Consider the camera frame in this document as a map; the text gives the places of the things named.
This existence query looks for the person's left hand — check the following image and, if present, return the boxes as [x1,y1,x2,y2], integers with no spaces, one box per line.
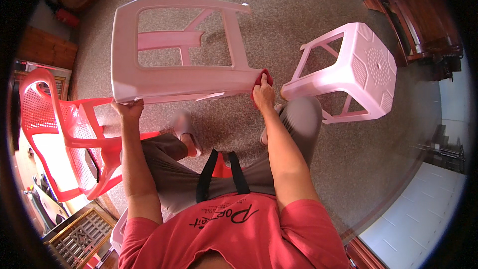
[111,98,145,121]

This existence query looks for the person's right hand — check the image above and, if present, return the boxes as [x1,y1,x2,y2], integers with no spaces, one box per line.
[252,73,276,112]

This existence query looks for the red cleaning cloth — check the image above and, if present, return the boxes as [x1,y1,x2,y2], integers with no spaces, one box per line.
[250,68,274,110]

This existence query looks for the large pink plastic stool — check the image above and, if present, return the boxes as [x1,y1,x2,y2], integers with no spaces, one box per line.
[111,0,264,105]

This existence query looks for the black tablet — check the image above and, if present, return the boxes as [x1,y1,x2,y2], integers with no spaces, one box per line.
[85,148,100,183]

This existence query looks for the framed picture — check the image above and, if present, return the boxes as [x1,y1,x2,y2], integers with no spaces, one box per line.
[14,60,72,101]

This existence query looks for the red plastic chair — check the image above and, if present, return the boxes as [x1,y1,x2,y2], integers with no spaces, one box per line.
[19,68,162,202]

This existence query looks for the person's legs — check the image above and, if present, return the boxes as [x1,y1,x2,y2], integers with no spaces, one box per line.
[140,96,324,216]

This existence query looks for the red plastic seat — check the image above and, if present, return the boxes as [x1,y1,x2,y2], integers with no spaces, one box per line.
[212,152,245,179]

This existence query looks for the small pink plastic stool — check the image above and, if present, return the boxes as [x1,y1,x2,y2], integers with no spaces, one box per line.
[280,22,397,125]

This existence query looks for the brown wooden crate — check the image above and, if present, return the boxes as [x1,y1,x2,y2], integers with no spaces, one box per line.
[16,26,78,70]

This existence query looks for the small red object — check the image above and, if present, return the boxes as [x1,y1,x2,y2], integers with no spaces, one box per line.
[55,7,80,28]

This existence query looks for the heap of household items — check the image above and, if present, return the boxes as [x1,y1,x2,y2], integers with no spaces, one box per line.
[22,174,70,233]

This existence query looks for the gold ornate metal grille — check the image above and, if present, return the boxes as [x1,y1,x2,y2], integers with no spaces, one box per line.
[44,207,117,269]

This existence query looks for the person's body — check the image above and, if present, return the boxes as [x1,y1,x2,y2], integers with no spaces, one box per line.
[118,192,351,269]

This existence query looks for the dark wooden furniture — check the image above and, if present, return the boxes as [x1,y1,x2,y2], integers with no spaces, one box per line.
[363,0,464,81]

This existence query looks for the black metal rack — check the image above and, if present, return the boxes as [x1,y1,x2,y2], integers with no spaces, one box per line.
[410,124,467,175]

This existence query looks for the white panelled door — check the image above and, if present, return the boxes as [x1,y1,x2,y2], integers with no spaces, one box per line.
[358,162,468,269]

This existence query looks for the black strap loop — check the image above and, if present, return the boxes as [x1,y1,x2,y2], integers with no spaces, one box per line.
[196,149,251,204]

